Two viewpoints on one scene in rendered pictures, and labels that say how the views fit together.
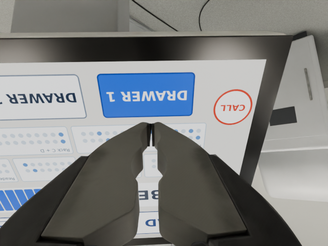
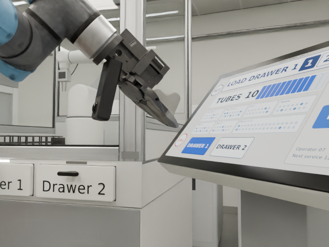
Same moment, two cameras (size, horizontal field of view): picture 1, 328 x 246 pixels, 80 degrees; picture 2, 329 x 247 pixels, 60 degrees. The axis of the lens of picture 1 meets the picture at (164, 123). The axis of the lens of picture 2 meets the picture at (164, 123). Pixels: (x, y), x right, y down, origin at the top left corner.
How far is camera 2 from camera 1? 55 cm
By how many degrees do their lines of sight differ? 63
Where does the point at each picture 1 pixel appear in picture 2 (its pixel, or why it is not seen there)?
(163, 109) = (197, 139)
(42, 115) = (235, 138)
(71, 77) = (211, 154)
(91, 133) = (225, 130)
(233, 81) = (175, 149)
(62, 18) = (270, 230)
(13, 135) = (255, 129)
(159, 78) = (190, 151)
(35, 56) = (215, 163)
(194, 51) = (176, 159)
